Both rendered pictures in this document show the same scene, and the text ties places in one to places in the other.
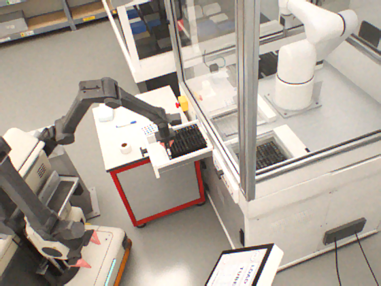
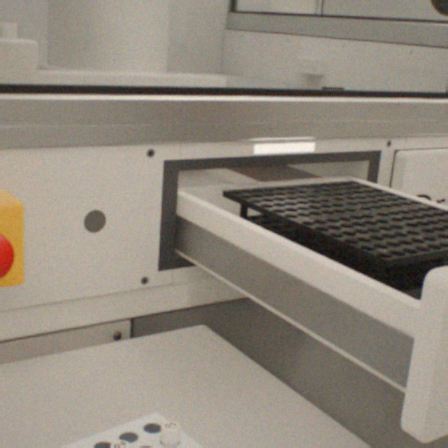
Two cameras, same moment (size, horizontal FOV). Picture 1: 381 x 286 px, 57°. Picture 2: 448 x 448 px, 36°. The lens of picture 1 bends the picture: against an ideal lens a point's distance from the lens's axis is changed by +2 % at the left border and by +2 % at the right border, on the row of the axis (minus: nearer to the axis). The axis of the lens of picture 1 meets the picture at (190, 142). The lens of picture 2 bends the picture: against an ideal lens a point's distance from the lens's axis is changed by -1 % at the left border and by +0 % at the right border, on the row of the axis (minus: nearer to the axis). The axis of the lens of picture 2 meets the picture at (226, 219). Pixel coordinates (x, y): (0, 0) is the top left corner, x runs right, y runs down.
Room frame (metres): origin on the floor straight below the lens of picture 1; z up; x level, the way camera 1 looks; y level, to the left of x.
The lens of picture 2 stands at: (1.73, 0.56, 1.06)
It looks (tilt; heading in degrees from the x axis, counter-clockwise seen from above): 16 degrees down; 247
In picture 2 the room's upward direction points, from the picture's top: 4 degrees clockwise
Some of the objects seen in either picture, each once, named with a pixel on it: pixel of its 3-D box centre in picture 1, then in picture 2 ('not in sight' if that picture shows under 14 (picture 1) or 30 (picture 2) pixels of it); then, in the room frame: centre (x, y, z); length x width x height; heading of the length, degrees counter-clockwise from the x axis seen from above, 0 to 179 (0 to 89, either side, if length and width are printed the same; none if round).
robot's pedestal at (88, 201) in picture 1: (61, 178); not in sight; (1.71, 0.98, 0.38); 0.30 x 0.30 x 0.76; 12
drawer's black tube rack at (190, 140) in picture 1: (184, 142); (361, 244); (1.37, 0.04, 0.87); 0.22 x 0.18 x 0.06; 102
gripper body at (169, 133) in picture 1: (164, 131); not in sight; (1.29, 0.12, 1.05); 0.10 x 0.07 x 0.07; 99
